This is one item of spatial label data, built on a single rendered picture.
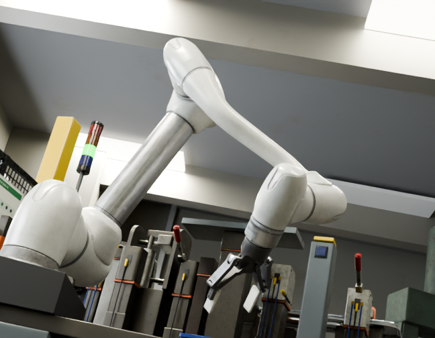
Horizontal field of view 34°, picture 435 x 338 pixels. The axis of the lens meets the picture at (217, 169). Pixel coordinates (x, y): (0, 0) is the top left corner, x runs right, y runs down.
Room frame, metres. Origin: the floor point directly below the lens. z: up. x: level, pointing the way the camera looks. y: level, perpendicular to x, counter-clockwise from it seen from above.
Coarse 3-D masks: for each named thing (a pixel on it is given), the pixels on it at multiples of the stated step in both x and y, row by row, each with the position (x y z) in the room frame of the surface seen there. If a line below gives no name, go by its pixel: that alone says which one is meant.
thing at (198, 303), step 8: (200, 264) 2.24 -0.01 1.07; (208, 264) 2.23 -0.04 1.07; (216, 264) 2.25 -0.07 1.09; (200, 272) 2.24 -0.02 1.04; (208, 272) 2.23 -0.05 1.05; (200, 280) 2.24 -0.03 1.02; (200, 288) 2.24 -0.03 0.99; (208, 288) 2.24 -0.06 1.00; (200, 296) 2.24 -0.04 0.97; (192, 304) 2.25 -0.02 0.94; (200, 304) 2.24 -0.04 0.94; (192, 312) 2.24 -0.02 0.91; (200, 312) 2.23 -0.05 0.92; (192, 320) 2.24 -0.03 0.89; (200, 320) 2.23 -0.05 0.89; (192, 328) 2.24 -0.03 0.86; (200, 328) 2.25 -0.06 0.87
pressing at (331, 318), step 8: (80, 288) 2.65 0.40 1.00; (288, 312) 2.27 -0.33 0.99; (296, 312) 2.27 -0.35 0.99; (288, 320) 2.41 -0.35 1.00; (296, 320) 2.39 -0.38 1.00; (328, 320) 2.29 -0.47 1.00; (336, 320) 2.27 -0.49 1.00; (376, 320) 2.17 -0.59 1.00; (328, 328) 2.40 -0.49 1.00; (384, 328) 2.24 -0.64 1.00; (392, 328) 2.21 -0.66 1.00; (384, 336) 2.33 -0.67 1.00; (392, 336) 2.31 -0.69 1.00; (400, 336) 2.28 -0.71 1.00
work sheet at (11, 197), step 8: (0, 176) 2.87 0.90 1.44; (0, 184) 2.89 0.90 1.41; (8, 184) 2.94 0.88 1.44; (0, 192) 2.91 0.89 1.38; (8, 192) 2.95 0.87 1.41; (16, 192) 3.00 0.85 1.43; (0, 200) 2.92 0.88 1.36; (8, 200) 2.97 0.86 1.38; (16, 200) 3.02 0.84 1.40; (0, 208) 2.94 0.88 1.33; (8, 208) 2.99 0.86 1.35; (16, 208) 3.04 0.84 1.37; (0, 216) 2.96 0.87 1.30
